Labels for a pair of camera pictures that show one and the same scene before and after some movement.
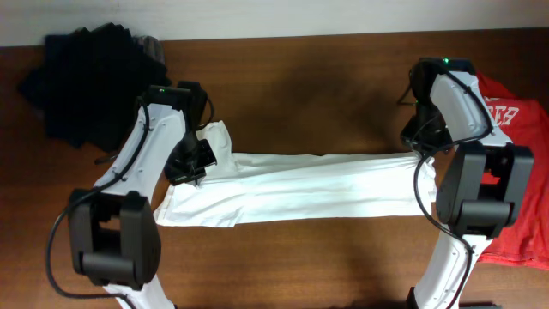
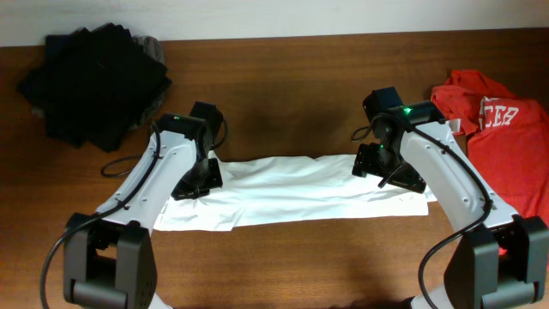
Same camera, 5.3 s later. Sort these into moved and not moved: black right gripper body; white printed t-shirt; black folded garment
Moved: black right gripper body
Not moved: black folded garment; white printed t-shirt
